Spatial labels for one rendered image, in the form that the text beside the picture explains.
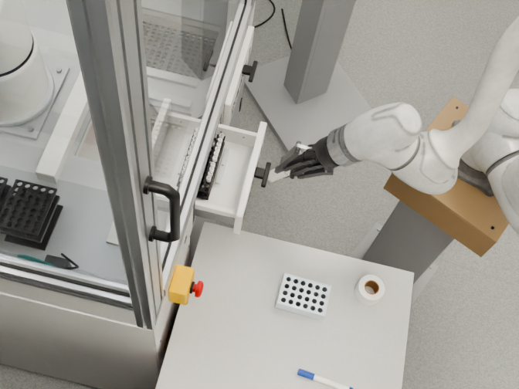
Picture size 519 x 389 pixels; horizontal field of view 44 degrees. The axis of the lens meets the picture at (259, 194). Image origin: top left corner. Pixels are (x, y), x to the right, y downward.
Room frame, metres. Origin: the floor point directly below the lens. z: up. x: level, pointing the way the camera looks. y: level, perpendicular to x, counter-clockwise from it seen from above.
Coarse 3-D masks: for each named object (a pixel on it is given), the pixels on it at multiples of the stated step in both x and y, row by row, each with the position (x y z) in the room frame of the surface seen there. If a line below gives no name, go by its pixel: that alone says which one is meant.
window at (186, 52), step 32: (160, 0) 0.57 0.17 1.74; (192, 0) 0.72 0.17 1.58; (224, 0) 0.99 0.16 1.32; (160, 32) 0.56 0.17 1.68; (192, 32) 0.73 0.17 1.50; (224, 32) 1.02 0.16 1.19; (160, 64) 0.55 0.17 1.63; (192, 64) 0.73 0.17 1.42; (224, 64) 1.06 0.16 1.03; (160, 96) 0.55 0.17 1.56; (192, 96) 0.74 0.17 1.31; (160, 128) 0.54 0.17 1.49; (192, 128) 0.74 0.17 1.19; (160, 160) 0.53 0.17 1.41; (192, 160) 0.75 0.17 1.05; (160, 224) 0.51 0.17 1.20
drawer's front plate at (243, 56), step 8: (248, 32) 1.27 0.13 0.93; (248, 40) 1.25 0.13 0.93; (248, 48) 1.23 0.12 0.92; (240, 56) 1.18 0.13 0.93; (248, 56) 1.25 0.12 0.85; (240, 64) 1.16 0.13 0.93; (240, 72) 1.13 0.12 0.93; (232, 80) 1.10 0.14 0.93; (240, 80) 1.15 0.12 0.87; (232, 88) 1.07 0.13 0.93; (232, 96) 1.04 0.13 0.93; (232, 104) 1.05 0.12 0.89; (224, 112) 1.02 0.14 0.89; (232, 112) 1.07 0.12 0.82; (224, 120) 1.02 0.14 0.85
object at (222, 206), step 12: (216, 132) 0.96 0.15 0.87; (228, 132) 0.96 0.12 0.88; (240, 132) 0.96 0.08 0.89; (252, 132) 0.97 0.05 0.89; (228, 144) 0.95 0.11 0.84; (240, 144) 0.96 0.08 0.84; (252, 144) 0.96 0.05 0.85; (240, 156) 0.92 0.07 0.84; (228, 168) 0.88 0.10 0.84; (240, 168) 0.88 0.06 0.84; (228, 180) 0.84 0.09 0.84; (240, 180) 0.85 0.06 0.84; (216, 192) 0.80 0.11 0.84; (228, 192) 0.80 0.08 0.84; (240, 192) 0.81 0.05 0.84; (204, 204) 0.73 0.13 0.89; (216, 204) 0.76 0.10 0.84; (228, 204) 0.77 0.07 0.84; (204, 216) 0.72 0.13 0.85; (216, 216) 0.72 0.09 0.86; (228, 216) 0.72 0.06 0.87
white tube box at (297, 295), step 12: (288, 276) 0.63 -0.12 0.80; (288, 288) 0.60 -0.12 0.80; (300, 288) 0.60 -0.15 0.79; (312, 288) 0.61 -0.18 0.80; (324, 288) 0.62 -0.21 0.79; (276, 300) 0.57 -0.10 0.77; (288, 300) 0.56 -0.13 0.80; (300, 300) 0.57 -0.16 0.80; (312, 300) 0.58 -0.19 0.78; (324, 300) 0.58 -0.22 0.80; (300, 312) 0.55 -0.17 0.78; (312, 312) 0.55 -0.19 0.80; (324, 312) 0.55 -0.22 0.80
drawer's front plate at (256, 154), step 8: (264, 128) 0.96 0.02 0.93; (256, 136) 0.94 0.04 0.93; (256, 144) 0.91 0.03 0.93; (256, 152) 0.89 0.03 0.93; (256, 160) 0.86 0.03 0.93; (248, 168) 0.84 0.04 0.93; (248, 176) 0.81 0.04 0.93; (248, 184) 0.79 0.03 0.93; (248, 192) 0.77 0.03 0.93; (240, 200) 0.74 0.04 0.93; (240, 208) 0.72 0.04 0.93; (240, 216) 0.70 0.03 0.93; (240, 224) 0.70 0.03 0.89; (232, 232) 0.70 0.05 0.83
